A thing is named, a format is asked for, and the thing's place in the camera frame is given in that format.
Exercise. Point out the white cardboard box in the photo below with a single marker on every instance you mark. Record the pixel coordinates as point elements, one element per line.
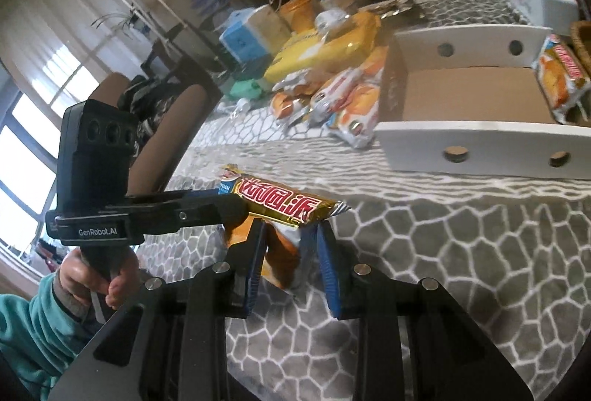
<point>471,91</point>

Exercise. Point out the person's left forearm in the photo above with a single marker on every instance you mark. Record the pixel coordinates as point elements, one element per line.
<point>32,327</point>

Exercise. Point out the wicker basket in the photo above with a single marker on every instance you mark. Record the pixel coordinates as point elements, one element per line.
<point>581,36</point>

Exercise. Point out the orange snack canister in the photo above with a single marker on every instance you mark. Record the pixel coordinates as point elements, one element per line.
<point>298,13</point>

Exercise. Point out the person's left hand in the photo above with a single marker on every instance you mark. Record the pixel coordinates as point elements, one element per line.
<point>122,278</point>

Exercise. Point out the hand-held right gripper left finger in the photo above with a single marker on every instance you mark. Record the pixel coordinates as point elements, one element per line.
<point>256,271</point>

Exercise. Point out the large yellow bag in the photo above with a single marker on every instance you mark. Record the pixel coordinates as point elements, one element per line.
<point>323,52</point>

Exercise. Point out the white sheer curtain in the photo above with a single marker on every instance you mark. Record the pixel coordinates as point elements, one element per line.
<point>69,22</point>

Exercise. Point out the clear plastic bottle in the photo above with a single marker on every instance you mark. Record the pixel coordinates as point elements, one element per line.
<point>240,108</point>

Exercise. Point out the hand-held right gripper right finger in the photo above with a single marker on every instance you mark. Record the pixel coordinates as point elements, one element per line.
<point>328,271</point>

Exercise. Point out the dark wooden chair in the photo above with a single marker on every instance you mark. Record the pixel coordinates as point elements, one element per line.
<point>180,59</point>

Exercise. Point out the blue white tissue pack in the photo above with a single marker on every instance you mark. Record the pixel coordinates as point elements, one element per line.
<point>242,38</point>

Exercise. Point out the black white patterned cloth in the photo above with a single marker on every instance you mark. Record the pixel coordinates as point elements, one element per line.
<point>138,115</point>

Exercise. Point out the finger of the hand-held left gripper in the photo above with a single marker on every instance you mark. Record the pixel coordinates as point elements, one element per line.
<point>212,211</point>

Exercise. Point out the bread snack packet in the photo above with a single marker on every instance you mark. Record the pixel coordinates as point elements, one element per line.
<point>561,73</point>
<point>277,203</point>

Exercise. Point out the pile of bread snack packets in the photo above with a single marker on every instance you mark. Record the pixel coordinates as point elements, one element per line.
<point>351,105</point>

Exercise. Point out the green plastic bag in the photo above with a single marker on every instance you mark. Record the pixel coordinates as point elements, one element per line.
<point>244,89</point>

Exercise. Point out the window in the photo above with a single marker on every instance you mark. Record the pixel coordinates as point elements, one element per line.
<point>27,161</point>

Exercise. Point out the spider plant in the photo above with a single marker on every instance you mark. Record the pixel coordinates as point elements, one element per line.
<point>122,15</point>

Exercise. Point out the tan upholstered chair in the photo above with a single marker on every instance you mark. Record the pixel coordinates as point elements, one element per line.
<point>182,124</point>

